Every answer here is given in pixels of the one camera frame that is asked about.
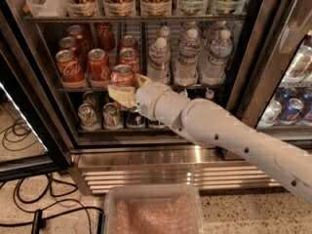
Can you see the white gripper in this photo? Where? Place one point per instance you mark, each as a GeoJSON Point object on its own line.
{"type": "Point", "coordinates": [146, 100]}

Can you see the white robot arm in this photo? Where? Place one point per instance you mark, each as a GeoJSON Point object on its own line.
{"type": "Point", "coordinates": [204, 123]}

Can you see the front left pepsi can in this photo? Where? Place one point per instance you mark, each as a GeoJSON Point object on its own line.
{"type": "Point", "coordinates": [134, 119]}

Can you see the pepsi can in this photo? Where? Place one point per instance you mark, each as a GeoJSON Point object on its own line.
{"type": "Point", "coordinates": [155, 125]}
{"type": "Point", "coordinates": [134, 119]}

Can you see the green soda can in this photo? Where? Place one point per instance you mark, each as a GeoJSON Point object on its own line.
{"type": "Point", "coordinates": [88, 117]}
{"type": "Point", "coordinates": [112, 119]}

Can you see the front right pepsi can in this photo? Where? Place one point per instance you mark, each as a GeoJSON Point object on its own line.
{"type": "Point", "coordinates": [155, 125]}

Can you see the second row middle coke can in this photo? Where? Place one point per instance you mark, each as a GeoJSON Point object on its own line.
{"type": "Point", "coordinates": [98, 62]}

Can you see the second row coke can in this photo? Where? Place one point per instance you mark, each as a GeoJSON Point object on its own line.
{"type": "Point", "coordinates": [128, 41]}
{"type": "Point", "coordinates": [70, 43]}
{"type": "Point", "coordinates": [98, 62]}

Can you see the second row right coke can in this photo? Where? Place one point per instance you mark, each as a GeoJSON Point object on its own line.
{"type": "Point", "coordinates": [128, 41]}

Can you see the front left green soda can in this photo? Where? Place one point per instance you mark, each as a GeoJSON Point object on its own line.
{"type": "Point", "coordinates": [88, 117]}

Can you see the second row left coke can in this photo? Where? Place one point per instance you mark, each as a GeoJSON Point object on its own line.
{"type": "Point", "coordinates": [70, 43]}

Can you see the top shelf gold can middle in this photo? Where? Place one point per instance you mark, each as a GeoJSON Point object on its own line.
{"type": "Point", "coordinates": [120, 8]}

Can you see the open glass fridge door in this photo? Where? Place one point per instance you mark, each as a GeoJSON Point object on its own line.
{"type": "Point", "coordinates": [24, 92]}

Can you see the stainless steel fridge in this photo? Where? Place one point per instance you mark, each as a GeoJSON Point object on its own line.
{"type": "Point", "coordinates": [266, 36]}

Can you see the empty clear shelf tray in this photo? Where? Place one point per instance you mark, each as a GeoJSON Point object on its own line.
{"type": "Point", "coordinates": [47, 8]}

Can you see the front left water bottle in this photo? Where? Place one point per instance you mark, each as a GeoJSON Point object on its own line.
{"type": "Point", "coordinates": [159, 60]}

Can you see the water bottle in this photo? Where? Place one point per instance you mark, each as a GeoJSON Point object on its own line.
{"type": "Point", "coordinates": [187, 58]}
{"type": "Point", "coordinates": [159, 60]}
{"type": "Point", "coordinates": [214, 63]}

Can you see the left brown tea bottle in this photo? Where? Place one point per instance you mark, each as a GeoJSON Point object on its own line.
{"type": "Point", "coordinates": [184, 93]}

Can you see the brown tea bottle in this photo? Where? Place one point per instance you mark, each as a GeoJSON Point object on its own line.
{"type": "Point", "coordinates": [209, 94]}
{"type": "Point", "coordinates": [184, 93]}

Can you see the front middle water bottle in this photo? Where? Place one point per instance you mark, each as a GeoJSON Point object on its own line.
{"type": "Point", "coordinates": [187, 58]}

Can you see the right brown tea bottle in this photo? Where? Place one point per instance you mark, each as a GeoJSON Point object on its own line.
{"type": "Point", "coordinates": [209, 94]}

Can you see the front right water bottle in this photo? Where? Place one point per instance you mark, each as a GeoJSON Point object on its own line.
{"type": "Point", "coordinates": [214, 63]}

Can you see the clear plastic bin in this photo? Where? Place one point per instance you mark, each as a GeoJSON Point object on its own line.
{"type": "Point", "coordinates": [153, 209]}

